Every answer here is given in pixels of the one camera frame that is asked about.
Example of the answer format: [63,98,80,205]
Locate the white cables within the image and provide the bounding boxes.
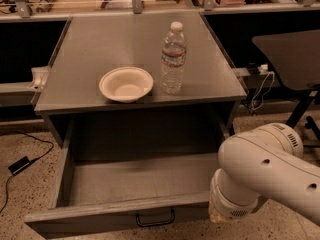
[249,63,276,113]

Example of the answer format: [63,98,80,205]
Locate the grey top drawer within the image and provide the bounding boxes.
[25,111,228,239]

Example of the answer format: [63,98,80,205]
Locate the black power adapter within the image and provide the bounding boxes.
[8,156,30,175]

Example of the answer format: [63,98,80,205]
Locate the white paper bowl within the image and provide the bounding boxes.
[99,67,154,103]

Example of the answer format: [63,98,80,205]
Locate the grey cabinet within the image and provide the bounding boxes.
[35,11,246,144]

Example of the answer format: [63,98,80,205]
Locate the white plastic bracket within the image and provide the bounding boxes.
[29,66,50,90]

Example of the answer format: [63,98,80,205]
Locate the clear plastic water bottle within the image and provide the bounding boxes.
[161,21,187,94]

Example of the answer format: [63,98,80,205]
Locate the black power cable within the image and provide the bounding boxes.
[0,131,55,214]

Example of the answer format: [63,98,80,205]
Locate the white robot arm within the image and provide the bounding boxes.
[209,123,320,225]

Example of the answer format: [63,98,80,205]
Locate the black drawer handle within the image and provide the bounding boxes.
[135,209,175,228]

